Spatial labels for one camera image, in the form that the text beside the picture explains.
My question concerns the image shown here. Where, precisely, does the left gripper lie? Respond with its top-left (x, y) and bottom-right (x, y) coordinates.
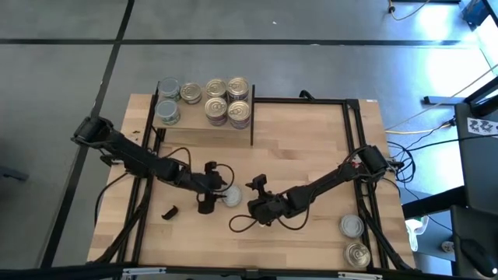
top-left (181, 161), bottom-right (230, 215)

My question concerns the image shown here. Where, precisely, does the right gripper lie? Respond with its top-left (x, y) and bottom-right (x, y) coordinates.
top-left (244, 173), bottom-right (292, 227)

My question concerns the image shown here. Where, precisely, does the wooden raised shelf platform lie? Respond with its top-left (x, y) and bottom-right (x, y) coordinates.
top-left (144, 80), bottom-right (257, 148)

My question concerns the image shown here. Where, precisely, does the wooden shelf board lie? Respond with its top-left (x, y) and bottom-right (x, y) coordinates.
top-left (153, 86), bottom-right (254, 132)

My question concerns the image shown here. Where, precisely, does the small black plastic piece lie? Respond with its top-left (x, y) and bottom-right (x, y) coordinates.
top-left (161, 205), bottom-right (180, 221)

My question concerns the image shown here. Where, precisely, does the black front crossbar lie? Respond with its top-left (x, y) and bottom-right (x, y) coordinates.
top-left (0, 262), bottom-right (498, 280)

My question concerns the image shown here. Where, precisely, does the white green floor object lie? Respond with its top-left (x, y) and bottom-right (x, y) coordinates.
top-left (404, 215), bottom-right (430, 253)

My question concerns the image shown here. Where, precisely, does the grey floor object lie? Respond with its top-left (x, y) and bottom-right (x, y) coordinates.
top-left (0, 165), bottom-right (30, 182)

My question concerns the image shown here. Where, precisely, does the black desk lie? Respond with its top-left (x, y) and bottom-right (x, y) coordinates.
top-left (402, 101), bottom-right (498, 280)

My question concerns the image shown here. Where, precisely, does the black computer mouse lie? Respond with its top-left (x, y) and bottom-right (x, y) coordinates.
top-left (458, 237), bottom-right (498, 278)

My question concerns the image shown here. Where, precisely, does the white marker sheet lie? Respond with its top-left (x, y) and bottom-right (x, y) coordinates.
top-left (466, 116), bottom-right (498, 138)

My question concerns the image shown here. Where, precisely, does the black metal stand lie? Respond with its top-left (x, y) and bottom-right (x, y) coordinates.
top-left (465, 75), bottom-right (498, 117)

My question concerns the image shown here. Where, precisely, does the blue box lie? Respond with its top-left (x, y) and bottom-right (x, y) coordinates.
top-left (461, 0), bottom-right (492, 29)

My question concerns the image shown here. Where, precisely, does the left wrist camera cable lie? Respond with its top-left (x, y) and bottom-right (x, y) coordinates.
top-left (161, 146), bottom-right (236, 195)

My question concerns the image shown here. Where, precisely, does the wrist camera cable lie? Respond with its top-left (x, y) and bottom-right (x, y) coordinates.
top-left (228, 194), bottom-right (312, 233)
top-left (161, 146), bottom-right (236, 195)

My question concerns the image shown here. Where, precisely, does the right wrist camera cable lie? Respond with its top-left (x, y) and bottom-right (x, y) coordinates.
top-left (228, 194), bottom-right (312, 233)

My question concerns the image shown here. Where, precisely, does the black aluminium table frame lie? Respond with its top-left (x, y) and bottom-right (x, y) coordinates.
top-left (88, 96), bottom-right (416, 272)

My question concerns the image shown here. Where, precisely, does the black arm base cable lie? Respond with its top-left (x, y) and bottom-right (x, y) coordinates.
top-left (93, 170), bottom-right (132, 229)

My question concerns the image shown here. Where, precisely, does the black cable bundle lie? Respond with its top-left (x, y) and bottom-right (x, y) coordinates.
top-left (387, 140), bottom-right (417, 195)

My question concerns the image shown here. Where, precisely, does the yellow floor cable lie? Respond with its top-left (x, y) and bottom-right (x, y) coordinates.
top-left (384, 126), bottom-right (452, 136)
top-left (388, 0), bottom-right (431, 22)

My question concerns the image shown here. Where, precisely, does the beige diagonal cable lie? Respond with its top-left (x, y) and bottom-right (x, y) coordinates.
top-left (383, 64), bottom-right (498, 131)

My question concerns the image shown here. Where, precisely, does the black power cable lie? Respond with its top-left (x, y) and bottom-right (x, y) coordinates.
top-left (404, 134), bottom-right (498, 152)
top-left (422, 118), bottom-right (457, 138)

